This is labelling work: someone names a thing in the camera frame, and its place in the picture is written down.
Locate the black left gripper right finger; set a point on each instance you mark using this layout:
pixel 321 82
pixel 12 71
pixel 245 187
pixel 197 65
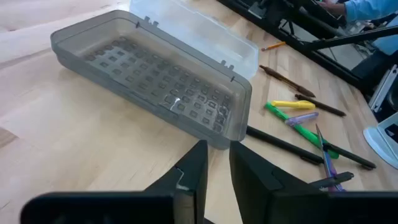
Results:
pixel 295 208

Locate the green marker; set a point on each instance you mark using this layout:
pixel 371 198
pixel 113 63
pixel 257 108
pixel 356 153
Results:
pixel 306 133

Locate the black click pen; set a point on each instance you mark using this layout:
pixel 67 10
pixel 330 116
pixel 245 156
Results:
pixel 335 179
pixel 351 154
pixel 280 143

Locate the black aluminium table frame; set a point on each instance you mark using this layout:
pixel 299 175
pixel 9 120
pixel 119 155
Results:
pixel 329 67

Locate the dark brown pen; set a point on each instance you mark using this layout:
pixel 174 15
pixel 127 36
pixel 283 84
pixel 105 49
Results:
pixel 320 105

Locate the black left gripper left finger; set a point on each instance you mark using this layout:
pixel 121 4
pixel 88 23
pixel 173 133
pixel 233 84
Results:
pixel 124 208

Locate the white stand base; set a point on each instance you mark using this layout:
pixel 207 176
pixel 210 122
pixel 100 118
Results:
pixel 377 140

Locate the white slanted panel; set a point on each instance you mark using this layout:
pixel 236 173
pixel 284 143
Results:
pixel 384 88

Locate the orange pencil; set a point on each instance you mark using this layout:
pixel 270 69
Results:
pixel 273 46

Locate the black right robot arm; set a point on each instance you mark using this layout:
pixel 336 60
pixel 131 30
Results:
pixel 298 12

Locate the brown wooden pencil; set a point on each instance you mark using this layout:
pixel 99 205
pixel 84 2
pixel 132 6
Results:
pixel 286 81

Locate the black metal pole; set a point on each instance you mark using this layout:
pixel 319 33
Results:
pixel 351 38

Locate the clear purple pen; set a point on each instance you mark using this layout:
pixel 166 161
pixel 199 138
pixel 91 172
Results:
pixel 303 118

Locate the yellow highlighter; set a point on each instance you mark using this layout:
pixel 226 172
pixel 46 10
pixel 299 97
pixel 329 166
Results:
pixel 293 104

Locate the grey translucent supply box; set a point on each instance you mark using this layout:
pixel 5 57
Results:
pixel 155 81

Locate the person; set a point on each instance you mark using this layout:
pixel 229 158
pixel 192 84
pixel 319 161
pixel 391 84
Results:
pixel 367 9

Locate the iridescent purple blue pen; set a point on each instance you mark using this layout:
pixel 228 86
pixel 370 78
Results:
pixel 327 161

